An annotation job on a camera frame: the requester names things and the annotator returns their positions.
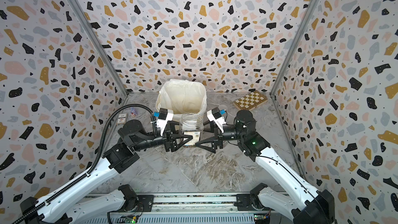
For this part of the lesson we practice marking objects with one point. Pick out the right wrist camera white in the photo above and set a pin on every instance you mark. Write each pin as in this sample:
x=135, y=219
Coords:
x=216, y=115

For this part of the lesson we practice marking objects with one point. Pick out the small card box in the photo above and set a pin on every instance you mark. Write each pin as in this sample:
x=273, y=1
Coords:
x=122, y=118

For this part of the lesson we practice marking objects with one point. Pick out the clear jar with flower tea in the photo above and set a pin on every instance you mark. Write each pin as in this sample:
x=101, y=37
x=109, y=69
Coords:
x=191, y=124

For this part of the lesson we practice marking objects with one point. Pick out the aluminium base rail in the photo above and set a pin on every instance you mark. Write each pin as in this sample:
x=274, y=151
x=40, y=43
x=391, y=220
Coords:
x=188, y=208

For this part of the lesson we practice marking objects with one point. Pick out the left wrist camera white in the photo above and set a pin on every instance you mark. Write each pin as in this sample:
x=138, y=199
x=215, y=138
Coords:
x=163, y=117

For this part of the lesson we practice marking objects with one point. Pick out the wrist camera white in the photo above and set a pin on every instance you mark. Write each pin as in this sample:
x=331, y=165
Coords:
x=163, y=117
x=216, y=115

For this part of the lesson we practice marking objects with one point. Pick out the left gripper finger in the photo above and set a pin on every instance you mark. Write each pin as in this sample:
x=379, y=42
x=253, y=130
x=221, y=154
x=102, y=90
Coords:
x=182, y=137
x=176, y=146

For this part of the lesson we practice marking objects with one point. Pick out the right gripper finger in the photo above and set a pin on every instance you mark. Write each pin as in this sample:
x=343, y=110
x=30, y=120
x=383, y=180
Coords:
x=203, y=138
x=210, y=148

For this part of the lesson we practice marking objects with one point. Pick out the white plastic bin liner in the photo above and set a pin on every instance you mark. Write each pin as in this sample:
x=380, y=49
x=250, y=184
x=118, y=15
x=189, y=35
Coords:
x=182, y=99

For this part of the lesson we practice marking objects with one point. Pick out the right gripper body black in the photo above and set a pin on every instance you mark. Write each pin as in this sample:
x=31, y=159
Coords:
x=219, y=136

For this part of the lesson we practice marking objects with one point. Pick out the wooden chessboard box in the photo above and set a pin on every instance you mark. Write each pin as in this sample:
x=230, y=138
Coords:
x=250, y=101

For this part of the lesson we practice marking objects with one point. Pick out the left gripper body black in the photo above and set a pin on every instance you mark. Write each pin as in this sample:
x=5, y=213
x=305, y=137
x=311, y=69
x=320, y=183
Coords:
x=166, y=139

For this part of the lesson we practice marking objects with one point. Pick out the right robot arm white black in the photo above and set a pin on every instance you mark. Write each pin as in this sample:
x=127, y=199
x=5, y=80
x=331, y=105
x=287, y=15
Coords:
x=303, y=203

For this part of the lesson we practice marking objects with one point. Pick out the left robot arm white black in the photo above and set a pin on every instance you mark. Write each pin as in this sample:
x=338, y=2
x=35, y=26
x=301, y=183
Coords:
x=64, y=206

